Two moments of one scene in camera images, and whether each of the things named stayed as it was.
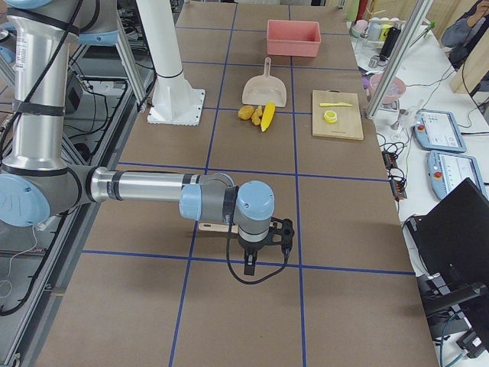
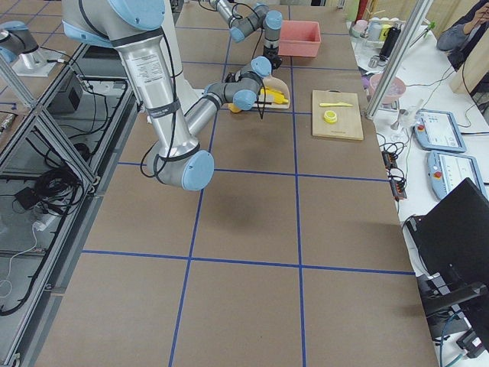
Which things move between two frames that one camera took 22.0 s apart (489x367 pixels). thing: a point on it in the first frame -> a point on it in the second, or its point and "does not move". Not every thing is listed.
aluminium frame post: x=399 y=57 does not move
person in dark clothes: x=458 y=37 does not move
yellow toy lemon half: x=330 y=116 does not move
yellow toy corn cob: x=268 y=115 -> x=278 y=97
